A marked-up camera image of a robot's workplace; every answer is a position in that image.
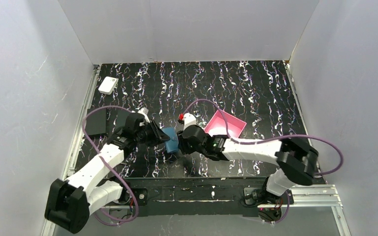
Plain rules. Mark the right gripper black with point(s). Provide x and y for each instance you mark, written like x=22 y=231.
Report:
x=183 y=143

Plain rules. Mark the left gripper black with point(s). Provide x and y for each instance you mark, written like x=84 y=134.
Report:
x=155 y=132

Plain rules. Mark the blue card holder wallet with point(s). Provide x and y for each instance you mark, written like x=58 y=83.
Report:
x=172 y=145

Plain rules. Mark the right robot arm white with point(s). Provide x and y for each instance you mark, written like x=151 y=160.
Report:
x=295 y=158

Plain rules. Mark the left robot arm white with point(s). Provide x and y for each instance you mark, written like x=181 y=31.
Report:
x=71 y=201

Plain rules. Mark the black box near left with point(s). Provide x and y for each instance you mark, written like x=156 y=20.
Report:
x=123 y=122

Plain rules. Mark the black box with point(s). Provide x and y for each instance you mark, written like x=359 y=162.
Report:
x=96 y=124
x=123 y=122

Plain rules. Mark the pink plastic box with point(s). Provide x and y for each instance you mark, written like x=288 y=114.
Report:
x=221 y=125

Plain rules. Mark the black box far left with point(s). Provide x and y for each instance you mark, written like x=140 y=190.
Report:
x=96 y=124

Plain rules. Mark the white small device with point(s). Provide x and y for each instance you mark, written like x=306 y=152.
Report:
x=108 y=84

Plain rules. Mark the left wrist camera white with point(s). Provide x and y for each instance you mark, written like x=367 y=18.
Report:
x=144 y=112

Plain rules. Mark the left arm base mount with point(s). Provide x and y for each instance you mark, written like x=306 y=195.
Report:
x=126 y=204

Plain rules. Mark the aluminium frame rail left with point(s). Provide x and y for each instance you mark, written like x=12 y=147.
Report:
x=78 y=134

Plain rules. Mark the aluminium frame rail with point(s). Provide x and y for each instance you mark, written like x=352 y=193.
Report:
x=78 y=134
x=230 y=197

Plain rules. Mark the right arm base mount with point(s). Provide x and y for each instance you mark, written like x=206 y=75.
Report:
x=272 y=209

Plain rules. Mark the aluminium frame rail front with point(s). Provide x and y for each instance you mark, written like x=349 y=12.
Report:
x=230 y=197

